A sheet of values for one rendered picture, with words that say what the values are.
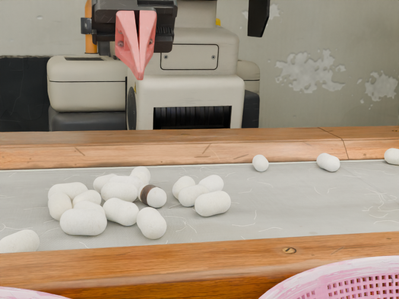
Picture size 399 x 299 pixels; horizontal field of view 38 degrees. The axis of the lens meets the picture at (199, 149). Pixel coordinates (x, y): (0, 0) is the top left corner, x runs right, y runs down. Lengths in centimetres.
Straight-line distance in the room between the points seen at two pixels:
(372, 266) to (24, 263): 22
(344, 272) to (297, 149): 40
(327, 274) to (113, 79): 110
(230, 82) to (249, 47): 156
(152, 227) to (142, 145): 27
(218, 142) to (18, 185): 26
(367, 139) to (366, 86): 223
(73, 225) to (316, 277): 21
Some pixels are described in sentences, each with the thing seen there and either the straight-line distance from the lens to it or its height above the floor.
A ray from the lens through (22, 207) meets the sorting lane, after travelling 57.
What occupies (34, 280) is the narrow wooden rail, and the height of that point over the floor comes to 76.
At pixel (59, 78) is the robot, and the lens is 140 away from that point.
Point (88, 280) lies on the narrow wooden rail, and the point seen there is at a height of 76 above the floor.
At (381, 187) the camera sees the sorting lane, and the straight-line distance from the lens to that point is 67.
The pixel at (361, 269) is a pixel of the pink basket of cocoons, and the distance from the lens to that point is 39.
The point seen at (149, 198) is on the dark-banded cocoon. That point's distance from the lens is 55.
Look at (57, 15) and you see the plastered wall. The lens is 255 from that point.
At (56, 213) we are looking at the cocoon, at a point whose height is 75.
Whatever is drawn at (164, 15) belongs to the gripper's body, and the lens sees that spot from 72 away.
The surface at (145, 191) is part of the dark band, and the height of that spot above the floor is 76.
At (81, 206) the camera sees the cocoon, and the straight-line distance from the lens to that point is 51.
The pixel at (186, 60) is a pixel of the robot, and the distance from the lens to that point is 118.
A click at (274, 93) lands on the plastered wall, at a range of 280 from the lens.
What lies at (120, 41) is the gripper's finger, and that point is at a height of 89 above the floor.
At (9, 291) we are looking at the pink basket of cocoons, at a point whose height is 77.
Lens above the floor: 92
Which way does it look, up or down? 13 degrees down
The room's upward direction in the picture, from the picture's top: 1 degrees clockwise
